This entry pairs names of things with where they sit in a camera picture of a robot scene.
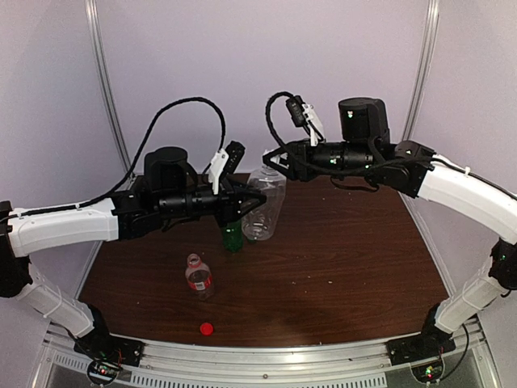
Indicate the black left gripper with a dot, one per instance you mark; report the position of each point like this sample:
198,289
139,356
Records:
230,196

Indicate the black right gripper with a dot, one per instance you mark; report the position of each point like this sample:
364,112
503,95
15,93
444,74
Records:
300,163

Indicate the green plastic bottle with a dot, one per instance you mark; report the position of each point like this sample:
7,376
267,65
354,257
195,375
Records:
232,236

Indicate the clear bottle red label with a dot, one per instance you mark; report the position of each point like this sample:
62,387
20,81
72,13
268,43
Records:
199,277

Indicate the red bottle cap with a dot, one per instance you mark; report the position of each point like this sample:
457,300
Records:
206,329

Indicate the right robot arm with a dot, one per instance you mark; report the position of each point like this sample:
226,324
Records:
415,170

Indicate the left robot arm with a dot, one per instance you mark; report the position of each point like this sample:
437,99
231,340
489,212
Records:
167,193

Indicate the left circuit board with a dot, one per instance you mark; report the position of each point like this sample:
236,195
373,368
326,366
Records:
102,373

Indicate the circuit board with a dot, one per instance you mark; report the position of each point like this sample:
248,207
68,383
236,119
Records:
427,373
102,373

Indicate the right circuit board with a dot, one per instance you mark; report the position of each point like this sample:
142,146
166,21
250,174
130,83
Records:
427,373

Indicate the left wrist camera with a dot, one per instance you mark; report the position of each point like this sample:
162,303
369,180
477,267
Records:
224,161

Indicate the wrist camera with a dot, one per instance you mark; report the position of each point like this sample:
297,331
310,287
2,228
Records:
224,161
304,116

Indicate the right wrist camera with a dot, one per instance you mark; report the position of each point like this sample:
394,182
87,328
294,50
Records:
304,116

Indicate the right rear aluminium post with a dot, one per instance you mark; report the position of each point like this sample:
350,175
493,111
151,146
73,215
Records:
429,38

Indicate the aluminium post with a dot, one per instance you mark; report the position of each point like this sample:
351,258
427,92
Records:
429,38
92,18

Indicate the left rear aluminium post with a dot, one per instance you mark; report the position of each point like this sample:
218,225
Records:
92,18

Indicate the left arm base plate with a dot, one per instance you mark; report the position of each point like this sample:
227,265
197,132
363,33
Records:
111,349

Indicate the front aluminium frame rail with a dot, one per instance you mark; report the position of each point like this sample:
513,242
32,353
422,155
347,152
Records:
356,364

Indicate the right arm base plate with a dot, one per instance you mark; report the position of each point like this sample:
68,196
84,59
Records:
417,348

